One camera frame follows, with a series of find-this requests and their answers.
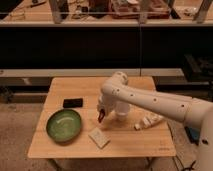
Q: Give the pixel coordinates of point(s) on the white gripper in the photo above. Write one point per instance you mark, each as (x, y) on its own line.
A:
(105, 104)

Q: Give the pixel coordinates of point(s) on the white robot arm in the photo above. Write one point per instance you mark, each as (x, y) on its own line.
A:
(193, 112)

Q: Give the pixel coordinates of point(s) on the white sponge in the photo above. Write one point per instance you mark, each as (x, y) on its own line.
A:
(100, 139)

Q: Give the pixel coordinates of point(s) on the black rectangular block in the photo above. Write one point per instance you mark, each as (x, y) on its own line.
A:
(73, 103)

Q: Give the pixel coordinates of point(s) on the wooden table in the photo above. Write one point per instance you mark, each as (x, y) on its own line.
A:
(125, 141)

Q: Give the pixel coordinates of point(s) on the green bowl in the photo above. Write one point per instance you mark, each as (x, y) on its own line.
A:
(64, 125)

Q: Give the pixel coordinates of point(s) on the blue foot pedal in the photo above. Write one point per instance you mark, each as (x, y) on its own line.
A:
(193, 135)

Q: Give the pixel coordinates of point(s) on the long workbench shelf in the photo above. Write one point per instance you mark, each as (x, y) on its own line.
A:
(106, 13)

